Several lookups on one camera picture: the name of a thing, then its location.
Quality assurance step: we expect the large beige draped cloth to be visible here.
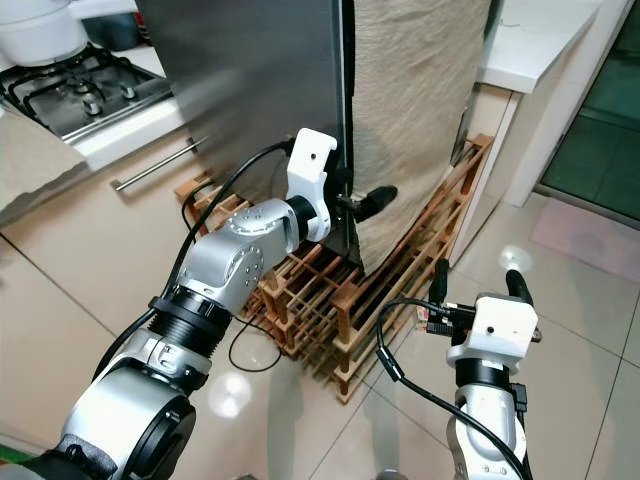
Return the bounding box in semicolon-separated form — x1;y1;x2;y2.
345;0;496;276

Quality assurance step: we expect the large white pot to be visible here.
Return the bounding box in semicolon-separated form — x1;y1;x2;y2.
0;0;91;69

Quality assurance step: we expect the dark grey fridge door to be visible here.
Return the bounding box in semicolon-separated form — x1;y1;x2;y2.
135;0;356;263

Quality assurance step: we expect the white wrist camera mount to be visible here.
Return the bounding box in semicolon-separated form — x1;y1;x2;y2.
285;127;340;244
447;293;541;373

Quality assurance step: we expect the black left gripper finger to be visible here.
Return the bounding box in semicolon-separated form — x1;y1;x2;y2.
353;185;400;222

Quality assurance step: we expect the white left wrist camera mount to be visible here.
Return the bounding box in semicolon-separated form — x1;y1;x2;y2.
285;127;340;244

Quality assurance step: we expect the black gas stove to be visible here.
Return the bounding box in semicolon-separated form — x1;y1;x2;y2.
0;48;173;143

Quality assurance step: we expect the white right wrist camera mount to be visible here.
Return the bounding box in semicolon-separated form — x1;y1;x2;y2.
447;293;541;373

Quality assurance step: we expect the pink floor mat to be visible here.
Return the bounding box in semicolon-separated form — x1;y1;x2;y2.
528;195;640;286

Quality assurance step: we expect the white counter cabinet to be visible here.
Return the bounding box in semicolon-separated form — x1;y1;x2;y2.
470;0;640;211

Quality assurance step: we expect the black floor cable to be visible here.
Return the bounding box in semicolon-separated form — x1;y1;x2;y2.
180;178;285;376

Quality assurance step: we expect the small white red label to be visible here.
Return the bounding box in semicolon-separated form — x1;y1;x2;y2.
412;305;436;333

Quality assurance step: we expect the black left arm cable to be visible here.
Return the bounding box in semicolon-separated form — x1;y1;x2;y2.
95;138;296;386

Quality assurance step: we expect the silver drawer handle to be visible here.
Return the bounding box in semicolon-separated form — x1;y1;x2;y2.
110;136;209;193

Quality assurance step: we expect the dark bottle red label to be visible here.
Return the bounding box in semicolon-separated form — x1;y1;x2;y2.
132;5;153;49

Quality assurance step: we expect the beige kitchen cabinet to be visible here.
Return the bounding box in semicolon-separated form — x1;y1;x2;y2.
0;125;221;451

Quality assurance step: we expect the wooden wine rack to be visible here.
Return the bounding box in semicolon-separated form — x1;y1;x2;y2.
175;133;496;404

